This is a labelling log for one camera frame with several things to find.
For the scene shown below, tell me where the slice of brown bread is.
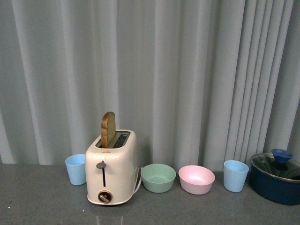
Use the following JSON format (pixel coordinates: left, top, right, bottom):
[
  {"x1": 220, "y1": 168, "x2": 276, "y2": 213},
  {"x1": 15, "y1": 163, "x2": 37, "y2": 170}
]
[{"x1": 101, "y1": 112, "x2": 116, "y2": 148}]

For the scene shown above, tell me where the grey pleated curtain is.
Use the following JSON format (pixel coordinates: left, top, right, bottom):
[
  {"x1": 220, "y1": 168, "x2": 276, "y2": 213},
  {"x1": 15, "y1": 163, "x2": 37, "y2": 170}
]
[{"x1": 0, "y1": 0, "x2": 300, "y2": 171}]

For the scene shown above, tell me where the green plastic bowl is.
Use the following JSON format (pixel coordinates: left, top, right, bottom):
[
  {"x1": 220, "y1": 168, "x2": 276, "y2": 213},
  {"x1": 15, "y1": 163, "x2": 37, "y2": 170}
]
[{"x1": 141, "y1": 164, "x2": 176, "y2": 193}]

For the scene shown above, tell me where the cream two-slot toaster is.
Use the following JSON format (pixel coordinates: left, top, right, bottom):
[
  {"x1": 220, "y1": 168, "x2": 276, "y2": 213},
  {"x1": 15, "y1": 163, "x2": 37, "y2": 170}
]
[{"x1": 85, "y1": 130, "x2": 139, "y2": 206}]

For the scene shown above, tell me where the pink plastic bowl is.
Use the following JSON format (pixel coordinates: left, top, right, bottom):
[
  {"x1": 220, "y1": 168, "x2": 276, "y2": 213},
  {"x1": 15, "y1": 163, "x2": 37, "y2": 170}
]
[{"x1": 179, "y1": 165, "x2": 215, "y2": 195}]

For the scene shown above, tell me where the light blue cup left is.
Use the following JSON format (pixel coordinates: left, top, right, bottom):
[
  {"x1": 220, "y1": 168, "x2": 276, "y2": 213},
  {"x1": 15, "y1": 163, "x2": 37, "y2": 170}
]
[{"x1": 65, "y1": 154, "x2": 86, "y2": 186}]

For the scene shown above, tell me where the light blue cup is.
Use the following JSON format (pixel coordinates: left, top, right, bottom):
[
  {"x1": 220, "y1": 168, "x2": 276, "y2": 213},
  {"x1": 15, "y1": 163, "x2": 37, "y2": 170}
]
[
  {"x1": 223, "y1": 160, "x2": 249, "y2": 193},
  {"x1": 65, "y1": 154, "x2": 86, "y2": 186}
]

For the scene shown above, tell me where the light blue cup right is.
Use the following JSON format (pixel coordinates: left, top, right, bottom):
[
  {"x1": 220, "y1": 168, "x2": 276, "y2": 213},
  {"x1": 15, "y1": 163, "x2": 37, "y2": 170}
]
[{"x1": 223, "y1": 160, "x2": 249, "y2": 193}]

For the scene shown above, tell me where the glass lid blue knob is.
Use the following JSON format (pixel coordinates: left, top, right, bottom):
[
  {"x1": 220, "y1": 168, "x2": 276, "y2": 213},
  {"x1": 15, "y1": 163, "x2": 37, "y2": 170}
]
[{"x1": 250, "y1": 153, "x2": 300, "y2": 183}]

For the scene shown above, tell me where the dark blue saucepan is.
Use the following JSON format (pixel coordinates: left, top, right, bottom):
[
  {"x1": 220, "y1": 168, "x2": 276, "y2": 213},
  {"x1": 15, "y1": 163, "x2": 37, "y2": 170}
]
[{"x1": 249, "y1": 168, "x2": 300, "y2": 205}]

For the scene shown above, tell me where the white toaster power cable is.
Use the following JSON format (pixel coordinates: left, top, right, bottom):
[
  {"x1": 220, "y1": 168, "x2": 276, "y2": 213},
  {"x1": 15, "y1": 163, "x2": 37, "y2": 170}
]
[{"x1": 133, "y1": 166, "x2": 143, "y2": 195}]

